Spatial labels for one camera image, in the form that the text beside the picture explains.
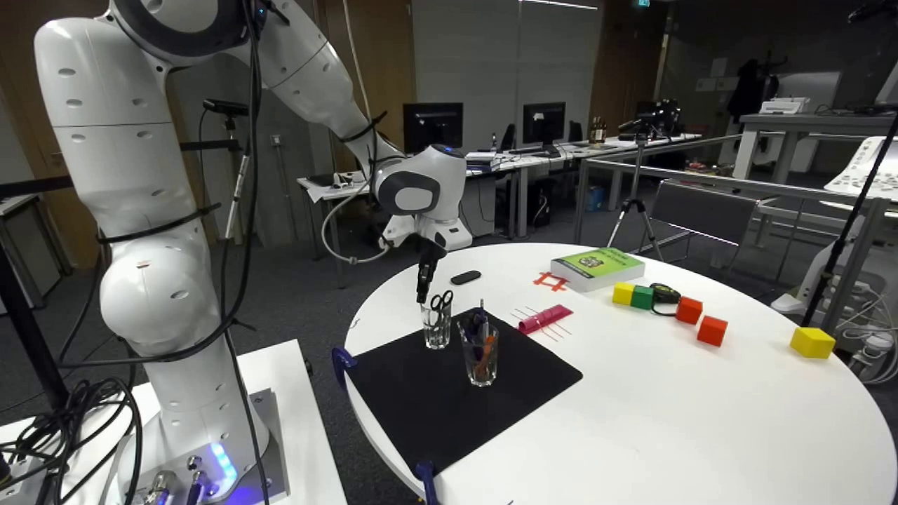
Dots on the small black oblong object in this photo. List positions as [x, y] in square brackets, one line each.
[464, 275]

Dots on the green cube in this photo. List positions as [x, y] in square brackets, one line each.
[643, 296]

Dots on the large yellow cube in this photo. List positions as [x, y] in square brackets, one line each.
[813, 344]

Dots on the orange cube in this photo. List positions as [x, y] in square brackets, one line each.
[711, 331]
[688, 310]

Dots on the black computer monitor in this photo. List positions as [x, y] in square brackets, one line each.
[434, 126]
[544, 122]

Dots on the small yellow cube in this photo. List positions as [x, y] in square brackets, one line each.
[625, 296]

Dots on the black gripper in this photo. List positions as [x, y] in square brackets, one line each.
[432, 255]

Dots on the black slanted stand pole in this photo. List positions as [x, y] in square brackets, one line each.
[845, 226]

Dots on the white robot base platform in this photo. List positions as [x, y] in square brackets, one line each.
[291, 421]

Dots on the long white office desk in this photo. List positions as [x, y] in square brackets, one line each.
[523, 160]

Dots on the grey office chair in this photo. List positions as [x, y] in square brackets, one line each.
[704, 210]

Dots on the pink plastic block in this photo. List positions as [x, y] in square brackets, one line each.
[547, 318]

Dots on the green book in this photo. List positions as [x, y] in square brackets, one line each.
[600, 265]

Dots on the white background desk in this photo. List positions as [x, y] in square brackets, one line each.
[803, 122]

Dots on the camera on black stand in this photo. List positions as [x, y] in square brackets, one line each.
[235, 157]

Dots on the black square mat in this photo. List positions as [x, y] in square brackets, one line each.
[422, 403]

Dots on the black camera tripod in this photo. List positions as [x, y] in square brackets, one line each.
[635, 185]

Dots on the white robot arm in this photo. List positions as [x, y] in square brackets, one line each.
[141, 142]

